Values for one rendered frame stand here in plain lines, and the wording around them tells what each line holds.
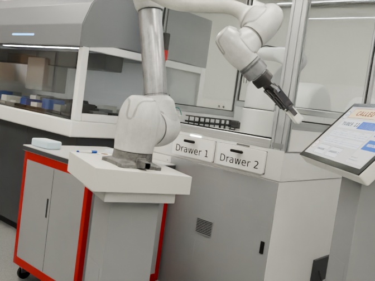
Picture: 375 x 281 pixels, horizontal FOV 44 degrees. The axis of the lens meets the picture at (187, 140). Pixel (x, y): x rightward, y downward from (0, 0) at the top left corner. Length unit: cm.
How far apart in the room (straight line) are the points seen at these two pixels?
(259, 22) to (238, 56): 16
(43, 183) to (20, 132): 111
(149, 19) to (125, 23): 116
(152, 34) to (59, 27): 126
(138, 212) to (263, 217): 73
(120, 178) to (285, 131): 89
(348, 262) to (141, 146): 85
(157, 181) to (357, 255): 75
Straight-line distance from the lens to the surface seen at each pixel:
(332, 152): 177
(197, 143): 252
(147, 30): 204
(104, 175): 166
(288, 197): 236
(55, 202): 249
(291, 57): 226
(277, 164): 225
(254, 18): 179
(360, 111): 193
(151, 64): 200
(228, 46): 171
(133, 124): 176
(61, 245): 247
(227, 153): 239
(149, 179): 172
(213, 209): 248
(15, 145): 370
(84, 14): 304
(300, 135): 235
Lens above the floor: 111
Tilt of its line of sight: 4 degrees down
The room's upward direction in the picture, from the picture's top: 8 degrees clockwise
